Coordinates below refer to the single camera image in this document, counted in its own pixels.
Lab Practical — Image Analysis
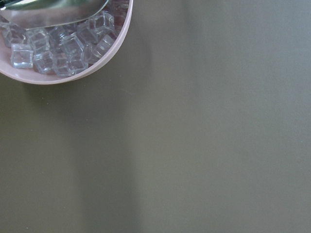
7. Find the clear ice cube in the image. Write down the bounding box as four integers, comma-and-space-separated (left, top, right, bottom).
11, 44, 34, 68
33, 50, 54, 74
69, 53, 88, 75
89, 11, 115, 33
26, 28, 50, 54
60, 33, 84, 55
92, 34, 115, 60

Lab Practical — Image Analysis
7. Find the pink bowl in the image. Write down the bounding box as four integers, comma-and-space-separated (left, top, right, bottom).
0, 0, 134, 85

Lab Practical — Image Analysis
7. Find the steel ice scoop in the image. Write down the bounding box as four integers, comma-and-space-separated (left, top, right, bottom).
0, 0, 108, 29

